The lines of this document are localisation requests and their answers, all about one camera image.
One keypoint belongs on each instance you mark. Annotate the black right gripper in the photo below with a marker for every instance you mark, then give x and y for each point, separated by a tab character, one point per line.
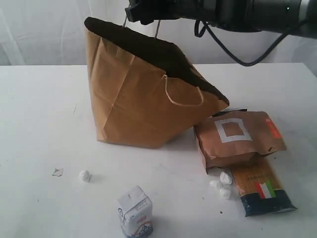
151	10

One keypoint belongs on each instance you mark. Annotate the white pebble lower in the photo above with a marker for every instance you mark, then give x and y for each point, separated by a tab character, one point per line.
225	193

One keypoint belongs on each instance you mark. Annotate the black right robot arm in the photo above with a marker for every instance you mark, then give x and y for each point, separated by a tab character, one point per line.
232	15

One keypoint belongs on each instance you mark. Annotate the brown paper shopping bag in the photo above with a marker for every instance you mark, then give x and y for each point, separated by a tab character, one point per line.
143	90

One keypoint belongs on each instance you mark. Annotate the brown coffee pouch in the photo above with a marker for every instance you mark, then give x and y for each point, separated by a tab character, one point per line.
237	137

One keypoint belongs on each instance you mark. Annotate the small white milk carton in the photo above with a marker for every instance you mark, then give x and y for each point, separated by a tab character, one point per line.
135	213

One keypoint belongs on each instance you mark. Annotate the spaghetti packet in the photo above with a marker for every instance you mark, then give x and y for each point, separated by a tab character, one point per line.
259	188

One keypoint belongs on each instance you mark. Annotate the white pebble left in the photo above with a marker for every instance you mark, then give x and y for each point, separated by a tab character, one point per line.
216	184

